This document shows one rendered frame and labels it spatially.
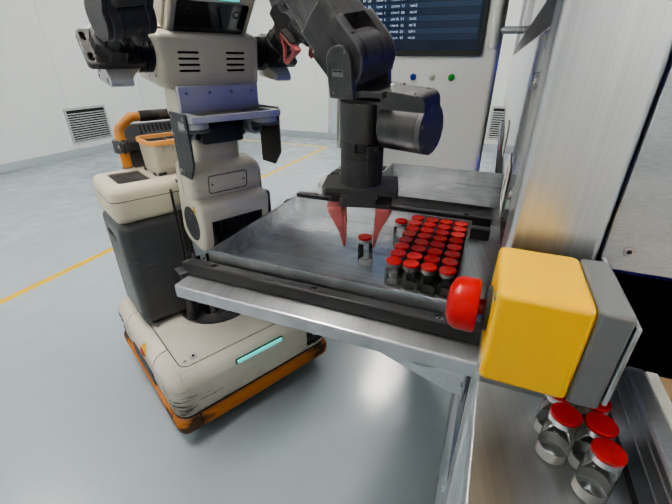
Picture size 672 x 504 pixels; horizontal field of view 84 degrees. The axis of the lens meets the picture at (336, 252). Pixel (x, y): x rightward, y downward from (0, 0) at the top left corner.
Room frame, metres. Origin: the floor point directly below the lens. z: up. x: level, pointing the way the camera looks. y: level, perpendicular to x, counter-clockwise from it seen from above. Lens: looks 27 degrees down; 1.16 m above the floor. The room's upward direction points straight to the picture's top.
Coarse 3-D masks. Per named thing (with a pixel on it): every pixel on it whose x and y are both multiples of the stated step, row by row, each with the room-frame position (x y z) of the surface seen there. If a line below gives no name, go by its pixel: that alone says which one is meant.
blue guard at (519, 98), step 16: (544, 32) 0.37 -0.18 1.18; (528, 48) 0.61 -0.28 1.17; (544, 48) 0.34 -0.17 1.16; (512, 64) 1.72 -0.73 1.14; (528, 64) 0.52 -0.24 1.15; (512, 80) 1.18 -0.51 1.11; (528, 80) 0.45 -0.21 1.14; (512, 96) 0.89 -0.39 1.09; (528, 96) 0.40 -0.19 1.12; (512, 112) 0.71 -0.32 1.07; (528, 112) 0.35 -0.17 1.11; (512, 128) 0.58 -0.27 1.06; (512, 144) 0.49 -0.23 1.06; (512, 160) 0.43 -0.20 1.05; (512, 176) 0.37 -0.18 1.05; (512, 192) 0.33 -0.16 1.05
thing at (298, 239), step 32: (256, 224) 0.58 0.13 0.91; (288, 224) 0.64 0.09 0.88; (320, 224) 0.64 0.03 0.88; (352, 224) 0.64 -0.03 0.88; (384, 224) 0.64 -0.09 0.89; (224, 256) 0.46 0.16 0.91; (256, 256) 0.52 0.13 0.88; (288, 256) 0.52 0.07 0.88; (320, 256) 0.52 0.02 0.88; (352, 256) 0.52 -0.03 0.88; (384, 256) 0.52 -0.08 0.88; (352, 288) 0.39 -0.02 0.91; (384, 288) 0.37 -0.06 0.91
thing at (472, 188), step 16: (400, 176) 0.97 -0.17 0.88; (416, 176) 0.95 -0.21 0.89; (432, 176) 0.94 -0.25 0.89; (448, 176) 0.92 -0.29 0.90; (464, 176) 0.91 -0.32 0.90; (480, 176) 0.90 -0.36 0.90; (496, 176) 0.88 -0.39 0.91; (400, 192) 0.84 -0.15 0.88; (416, 192) 0.84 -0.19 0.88; (432, 192) 0.84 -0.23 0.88; (448, 192) 0.84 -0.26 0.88; (464, 192) 0.84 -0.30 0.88; (480, 192) 0.84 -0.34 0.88; (496, 192) 0.84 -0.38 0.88; (448, 208) 0.68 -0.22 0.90; (464, 208) 0.66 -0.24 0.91; (480, 208) 0.65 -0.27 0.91; (496, 208) 0.64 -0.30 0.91; (496, 224) 0.64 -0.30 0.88
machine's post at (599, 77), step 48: (576, 0) 0.27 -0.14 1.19; (624, 0) 0.26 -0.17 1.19; (576, 48) 0.27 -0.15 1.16; (624, 48) 0.26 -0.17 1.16; (576, 96) 0.26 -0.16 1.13; (624, 96) 0.25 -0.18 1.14; (528, 144) 0.28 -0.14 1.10; (576, 144) 0.26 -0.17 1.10; (624, 144) 0.25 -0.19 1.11; (528, 192) 0.27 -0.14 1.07; (576, 192) 0.26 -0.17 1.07; (528, 240) 0.26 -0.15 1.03; (576, 240) 0.25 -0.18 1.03; (480, 336) 0.32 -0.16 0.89
